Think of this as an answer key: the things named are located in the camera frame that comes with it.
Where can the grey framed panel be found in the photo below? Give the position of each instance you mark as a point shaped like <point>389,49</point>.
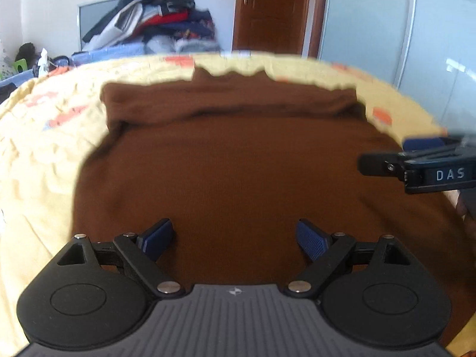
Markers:
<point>88,14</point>

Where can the brown knit sweater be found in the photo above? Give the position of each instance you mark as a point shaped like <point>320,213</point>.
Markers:
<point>235,161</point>

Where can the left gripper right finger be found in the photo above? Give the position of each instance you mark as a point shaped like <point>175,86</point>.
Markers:
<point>312,240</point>

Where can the yellow floral bed quilt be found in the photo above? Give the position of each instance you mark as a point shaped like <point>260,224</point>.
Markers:
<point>50,125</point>

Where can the black and green bag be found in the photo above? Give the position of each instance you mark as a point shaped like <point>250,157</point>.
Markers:
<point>26,57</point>

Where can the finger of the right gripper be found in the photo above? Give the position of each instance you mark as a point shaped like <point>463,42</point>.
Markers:
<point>425,143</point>
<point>385,164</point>

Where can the blue quilted blanket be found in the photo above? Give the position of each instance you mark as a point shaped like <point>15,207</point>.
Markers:
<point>78,59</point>

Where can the brown wooden door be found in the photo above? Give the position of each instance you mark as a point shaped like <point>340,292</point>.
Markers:
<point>279,26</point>

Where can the frosted glass wardrobe door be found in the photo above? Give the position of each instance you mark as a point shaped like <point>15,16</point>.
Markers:
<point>424,48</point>

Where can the pile of mixed clothes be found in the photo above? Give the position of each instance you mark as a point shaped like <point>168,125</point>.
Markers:
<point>161,25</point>

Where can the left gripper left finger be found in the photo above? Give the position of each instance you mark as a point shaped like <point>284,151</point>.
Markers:
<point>157,239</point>

